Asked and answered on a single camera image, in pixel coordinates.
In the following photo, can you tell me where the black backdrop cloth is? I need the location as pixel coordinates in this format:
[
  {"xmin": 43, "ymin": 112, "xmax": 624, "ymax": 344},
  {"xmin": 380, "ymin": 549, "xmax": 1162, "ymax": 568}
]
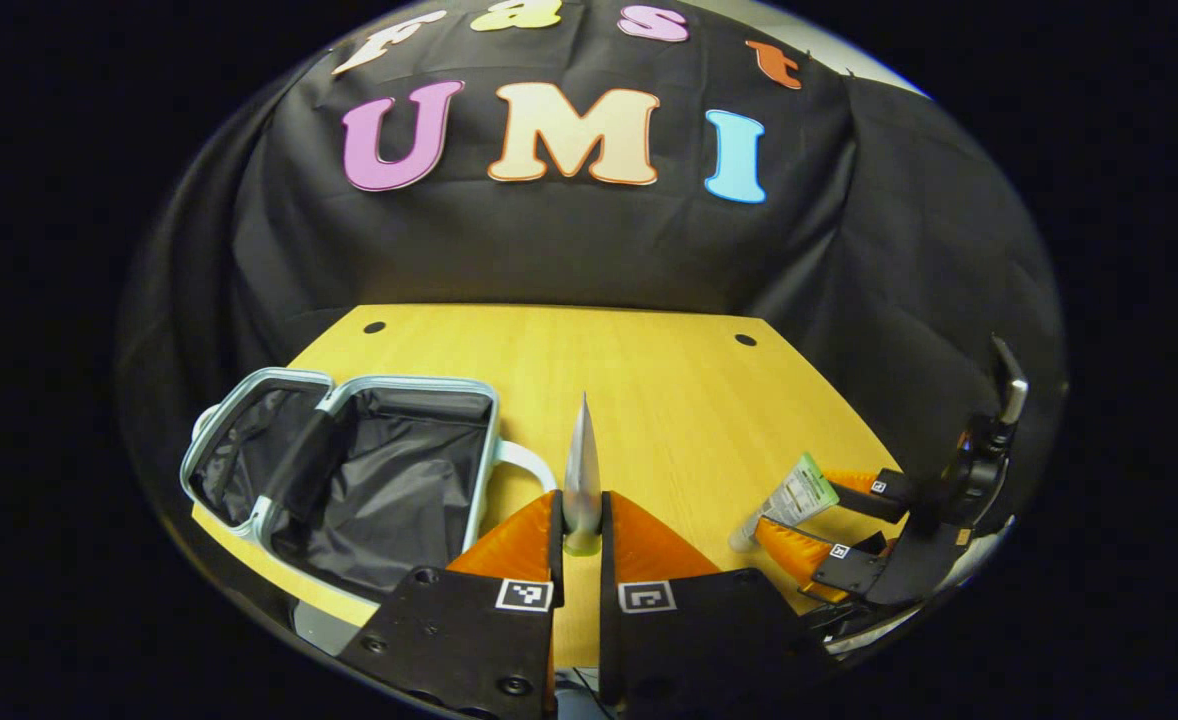
[{"xmin": 119, "ymin": 0, "xmax": 1065, "ymax": 561}]

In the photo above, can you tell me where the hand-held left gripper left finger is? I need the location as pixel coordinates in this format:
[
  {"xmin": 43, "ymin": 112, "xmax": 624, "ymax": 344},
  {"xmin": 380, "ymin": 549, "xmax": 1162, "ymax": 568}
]
[{"xmin": 337, "ymin": 490, "xmax": 565, "ymax": 720}]

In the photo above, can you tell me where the light blue suitcase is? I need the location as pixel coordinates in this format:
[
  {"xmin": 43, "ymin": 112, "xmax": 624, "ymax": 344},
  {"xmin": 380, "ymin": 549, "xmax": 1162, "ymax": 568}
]
[{"xmin": 179, "ymin": 366, "xmax": 560, "ymax": 609}]

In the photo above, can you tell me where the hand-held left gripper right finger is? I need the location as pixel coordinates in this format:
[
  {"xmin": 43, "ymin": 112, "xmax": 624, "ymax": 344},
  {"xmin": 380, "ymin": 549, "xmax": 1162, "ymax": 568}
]
[{"xmin": 599, "ymin": 490, "xmax": 835, "ymax": 720}]

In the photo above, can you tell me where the silver skin care tube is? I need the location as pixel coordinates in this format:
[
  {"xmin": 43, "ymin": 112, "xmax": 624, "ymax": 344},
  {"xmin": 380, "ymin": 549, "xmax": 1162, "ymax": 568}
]
[{"xmin": 561, "ymin": 392, "xmax": 605, "ymax": 558}]

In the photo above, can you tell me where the white tube with green label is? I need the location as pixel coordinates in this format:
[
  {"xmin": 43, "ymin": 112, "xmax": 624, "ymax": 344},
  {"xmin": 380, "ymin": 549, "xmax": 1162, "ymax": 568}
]
[{"xmin": 727, "ymin": 452, "xmax": 841, "ymax": 554}]

